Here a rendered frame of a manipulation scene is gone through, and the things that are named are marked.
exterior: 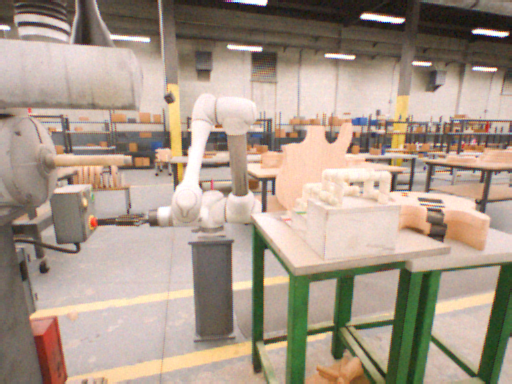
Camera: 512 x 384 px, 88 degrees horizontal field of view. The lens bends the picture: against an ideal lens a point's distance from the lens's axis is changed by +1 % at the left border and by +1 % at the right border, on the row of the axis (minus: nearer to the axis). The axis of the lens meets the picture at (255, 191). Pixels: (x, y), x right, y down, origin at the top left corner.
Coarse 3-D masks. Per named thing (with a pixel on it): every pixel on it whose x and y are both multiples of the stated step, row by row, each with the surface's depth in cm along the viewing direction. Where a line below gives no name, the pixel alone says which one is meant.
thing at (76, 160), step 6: (60, 156) 77; (66, 156) 77; (72, 156) 77; (78, 156) 78; (84, 156) 78; (90, 156) 79; (96, 156) 79; (102, 156) 79; (108, 156) 80; (114, 156) 80; (120, 156) 80; (60, 162) 76; (66, 162) 77; (72, 162) 77; (78, 162) 77; (84, 162) 78; (90, 162) 78; (96, 162) 79; (102, 162) 79; (108, 162) 80; (114, 162) 80; (120, 162) 80
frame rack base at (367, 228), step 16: (320, 208) 86; (336, 208) 83; (352, 208) 84; (368, 208) 85; (384, 208) 87; (400, 208) 88; (320, 224) 87; (336, 224) 84; (352, 224) 85; (368, 224) 87; (384, 224) 88; (320, 240) 87; (336, 240) 85; (352, 240) 87; (368, 240) 88; (384, 240) 90; (320, 256) 88; (336, 256) 86; (352, 256) 88
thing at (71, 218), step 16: (64, 192) 97; (80, 192) 99; (64, 208) 97; (80, 208) 99; (64, 224) 99; (80, 224) 100; (16, 240) 93; (32, 240) 96; (64, 240) 100; (80, 240) 101
